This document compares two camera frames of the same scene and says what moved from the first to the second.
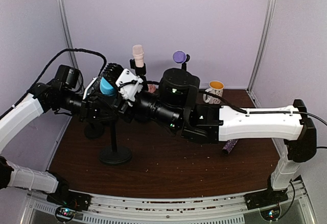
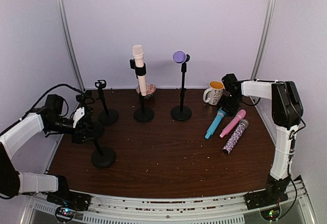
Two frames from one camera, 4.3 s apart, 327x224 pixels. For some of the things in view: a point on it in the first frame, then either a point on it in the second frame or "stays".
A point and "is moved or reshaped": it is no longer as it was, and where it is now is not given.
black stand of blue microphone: [115, 155] to [103, 157]
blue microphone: [106, 88] is moved or reshaped
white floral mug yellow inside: [216, 87] stays
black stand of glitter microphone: [94, 130] stays
